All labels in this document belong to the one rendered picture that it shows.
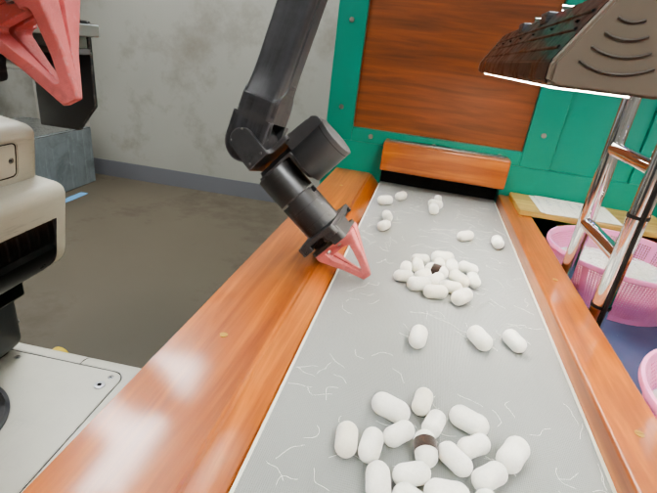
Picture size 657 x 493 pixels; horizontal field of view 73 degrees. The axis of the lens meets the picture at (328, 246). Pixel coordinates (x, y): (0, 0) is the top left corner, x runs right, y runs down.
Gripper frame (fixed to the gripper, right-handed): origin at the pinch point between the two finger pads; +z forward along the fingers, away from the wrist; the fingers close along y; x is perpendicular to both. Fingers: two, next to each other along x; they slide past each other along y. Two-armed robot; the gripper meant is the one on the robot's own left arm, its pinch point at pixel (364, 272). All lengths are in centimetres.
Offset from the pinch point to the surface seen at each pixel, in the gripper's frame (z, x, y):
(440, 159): 1, -12, 51
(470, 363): 12.4, -8.5, -14.0
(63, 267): -61, 152, 94
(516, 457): 12.9, -11.5, -28.4
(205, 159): -77, 133, 231
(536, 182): 21, -26, 57
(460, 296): 10.4, -9.2, -1.6
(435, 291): 8.0, -6.7, -1.2
